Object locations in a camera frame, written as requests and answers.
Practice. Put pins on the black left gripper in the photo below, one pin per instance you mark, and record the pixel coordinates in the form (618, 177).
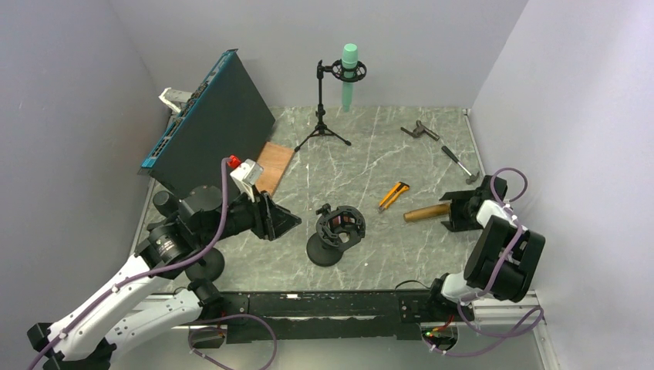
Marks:
(271, 220)

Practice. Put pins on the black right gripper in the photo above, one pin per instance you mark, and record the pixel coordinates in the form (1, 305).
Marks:
(457, 223)

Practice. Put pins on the black shock-mount desk stand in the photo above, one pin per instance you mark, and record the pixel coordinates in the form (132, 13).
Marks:
(336, 230)

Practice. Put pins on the black clip desk mic stand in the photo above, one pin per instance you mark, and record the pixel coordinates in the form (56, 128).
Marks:
(210, 267)

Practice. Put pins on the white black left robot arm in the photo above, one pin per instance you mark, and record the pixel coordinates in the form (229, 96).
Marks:
(168, 281)

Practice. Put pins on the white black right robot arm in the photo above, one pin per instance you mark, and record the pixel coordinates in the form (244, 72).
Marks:
(504, 259)

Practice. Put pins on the black tripod mic stand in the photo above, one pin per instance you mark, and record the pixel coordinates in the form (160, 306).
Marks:
(335, 69)

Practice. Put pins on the mint green microphone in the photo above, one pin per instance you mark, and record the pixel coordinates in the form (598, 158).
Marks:
(349, 62)

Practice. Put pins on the small metal hammer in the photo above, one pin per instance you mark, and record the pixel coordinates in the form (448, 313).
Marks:
(471, 177)

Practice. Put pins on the wooden board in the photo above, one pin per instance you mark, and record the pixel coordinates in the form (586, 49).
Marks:
(274, 159)

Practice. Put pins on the dark metal clamp tool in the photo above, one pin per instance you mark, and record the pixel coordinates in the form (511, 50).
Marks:
(419, 130)

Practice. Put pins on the white power strip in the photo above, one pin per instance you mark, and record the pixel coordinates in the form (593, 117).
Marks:
(176, 100)

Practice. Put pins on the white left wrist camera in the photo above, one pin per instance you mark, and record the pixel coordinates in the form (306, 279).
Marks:
(245, 174)

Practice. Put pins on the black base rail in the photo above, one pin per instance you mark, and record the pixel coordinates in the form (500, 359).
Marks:
(403, 314)

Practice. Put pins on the blue black network switch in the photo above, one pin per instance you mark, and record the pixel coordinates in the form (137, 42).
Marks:
(226, 115)

